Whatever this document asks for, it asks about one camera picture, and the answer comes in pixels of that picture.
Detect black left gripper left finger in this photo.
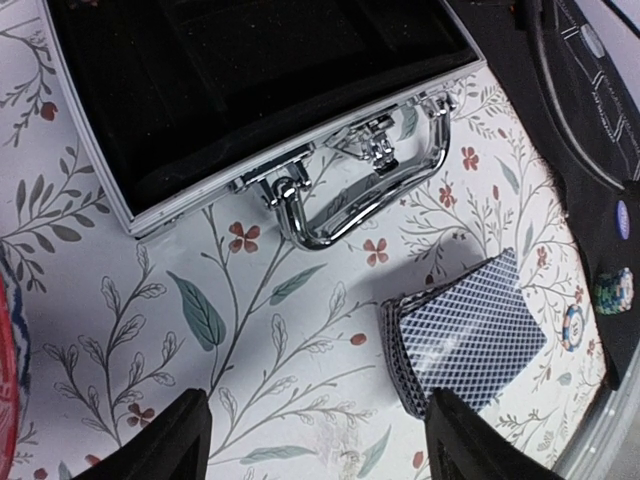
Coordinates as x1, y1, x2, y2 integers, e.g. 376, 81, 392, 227
92, 389, 212, 479

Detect single blue ten chip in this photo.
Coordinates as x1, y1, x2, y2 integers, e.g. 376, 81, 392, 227
562, 304, 586, 352

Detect purple small blind button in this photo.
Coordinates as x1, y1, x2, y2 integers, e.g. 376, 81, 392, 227
615, 200, 631, 240

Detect clear dealer button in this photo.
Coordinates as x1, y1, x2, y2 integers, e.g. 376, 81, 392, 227
580, 23, 606, 58

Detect floral table cloth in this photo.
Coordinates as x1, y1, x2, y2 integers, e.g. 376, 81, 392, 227
1, 1, 606, 479

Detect blue green moved chip stack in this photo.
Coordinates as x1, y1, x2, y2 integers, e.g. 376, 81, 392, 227
594, 267, 634, 315

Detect red patterned bowl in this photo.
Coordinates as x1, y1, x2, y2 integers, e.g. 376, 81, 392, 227
1, 248, 31, 479

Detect black poker mat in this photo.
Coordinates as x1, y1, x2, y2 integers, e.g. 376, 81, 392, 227
449, 0, 640, 394

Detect aluminium poker chip case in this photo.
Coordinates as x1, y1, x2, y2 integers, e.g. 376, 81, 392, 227
39, 1, 486, 251

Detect blue playing card deck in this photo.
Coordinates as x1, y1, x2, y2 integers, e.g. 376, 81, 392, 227
380, 249, 547, 419

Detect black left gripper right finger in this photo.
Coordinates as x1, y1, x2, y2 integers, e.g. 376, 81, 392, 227
425, 388, 560, 480

